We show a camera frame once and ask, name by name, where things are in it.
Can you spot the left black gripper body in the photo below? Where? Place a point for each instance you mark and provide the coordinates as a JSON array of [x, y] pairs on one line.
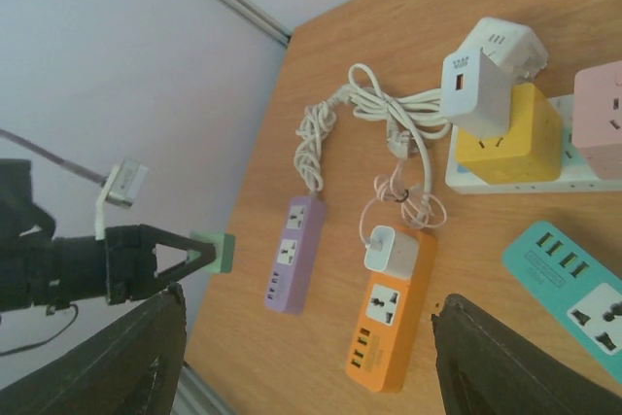
[[130, 263]]

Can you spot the white square charger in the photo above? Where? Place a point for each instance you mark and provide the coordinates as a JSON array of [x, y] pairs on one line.
[[475, 94]]

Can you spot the white cube charger back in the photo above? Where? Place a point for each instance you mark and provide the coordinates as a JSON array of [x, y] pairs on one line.
[[514, 47]]

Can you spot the yellow cube socket adapter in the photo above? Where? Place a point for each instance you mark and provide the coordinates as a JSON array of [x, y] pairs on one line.
[[535, 133]]

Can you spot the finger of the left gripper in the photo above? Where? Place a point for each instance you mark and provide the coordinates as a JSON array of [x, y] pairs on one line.
[[179, 271], [152, 236]]

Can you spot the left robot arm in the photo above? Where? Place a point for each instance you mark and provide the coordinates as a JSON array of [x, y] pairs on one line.
[[41, 269]]

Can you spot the white long power strip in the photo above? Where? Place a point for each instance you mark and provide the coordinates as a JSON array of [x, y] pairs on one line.
[[575, 173]]

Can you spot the orange power strip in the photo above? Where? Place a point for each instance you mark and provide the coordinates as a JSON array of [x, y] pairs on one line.
[[384, 335]]

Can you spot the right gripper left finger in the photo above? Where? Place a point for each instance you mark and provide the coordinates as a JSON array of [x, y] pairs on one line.
[[130, 367]]

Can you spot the green small plug adapter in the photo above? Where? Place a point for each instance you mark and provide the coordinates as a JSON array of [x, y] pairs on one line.
[[224, 246]]

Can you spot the small white usb charger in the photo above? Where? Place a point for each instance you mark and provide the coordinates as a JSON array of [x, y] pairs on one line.
[[391, 252]]

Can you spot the pink cube socket adapter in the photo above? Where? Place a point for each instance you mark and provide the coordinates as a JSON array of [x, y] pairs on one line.
[[596, 118]]

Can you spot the purple power strip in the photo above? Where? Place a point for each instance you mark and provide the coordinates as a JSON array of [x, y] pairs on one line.
[[292, 269]]

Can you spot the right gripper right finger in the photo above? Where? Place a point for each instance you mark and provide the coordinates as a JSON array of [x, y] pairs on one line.
[[485, 367]]

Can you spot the teal power strip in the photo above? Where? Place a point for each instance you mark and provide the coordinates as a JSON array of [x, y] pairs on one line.
[[574, 287]]

